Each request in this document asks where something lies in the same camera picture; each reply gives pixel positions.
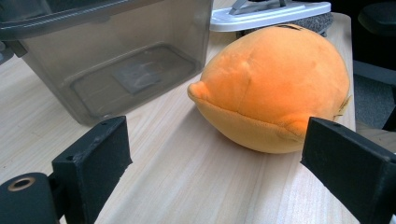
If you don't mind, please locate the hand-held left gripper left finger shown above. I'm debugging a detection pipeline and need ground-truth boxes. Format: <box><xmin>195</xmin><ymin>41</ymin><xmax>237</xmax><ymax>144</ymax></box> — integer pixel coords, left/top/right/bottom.
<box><xmin>50</xmin><ymin>115</ymin><xmax>134</xmax><ymax>224</ymax></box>

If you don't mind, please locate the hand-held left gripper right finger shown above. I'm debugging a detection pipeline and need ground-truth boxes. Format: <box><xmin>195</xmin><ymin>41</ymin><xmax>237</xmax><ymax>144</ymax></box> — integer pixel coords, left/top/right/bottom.
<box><xmin>300</xmin><ymin>117</ymin><xmax>396</xmax><ymax>224</ymax></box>

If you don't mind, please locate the transparent grey storage box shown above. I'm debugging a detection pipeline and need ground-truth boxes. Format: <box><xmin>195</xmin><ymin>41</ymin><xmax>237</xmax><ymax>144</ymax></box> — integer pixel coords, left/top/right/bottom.
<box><xmin>0</xmin><ymin>0</ymin><xmax>214</xmax><ymax>126</ymax></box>

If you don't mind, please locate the orange plush toy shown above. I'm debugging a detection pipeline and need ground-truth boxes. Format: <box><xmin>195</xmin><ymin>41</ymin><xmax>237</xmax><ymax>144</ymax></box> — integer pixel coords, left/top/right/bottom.
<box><xmin>187</xmin><ymin>23</ymin><xmax>352</xmax><ymax>155</ymax></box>

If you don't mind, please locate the grey box with white lid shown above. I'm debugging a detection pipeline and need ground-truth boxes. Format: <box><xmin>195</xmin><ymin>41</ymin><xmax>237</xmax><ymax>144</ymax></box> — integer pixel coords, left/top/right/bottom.
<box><xmin>209</xmin><ymin>0</ymin><xmax>332</xmax><ymax>33</ymax></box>

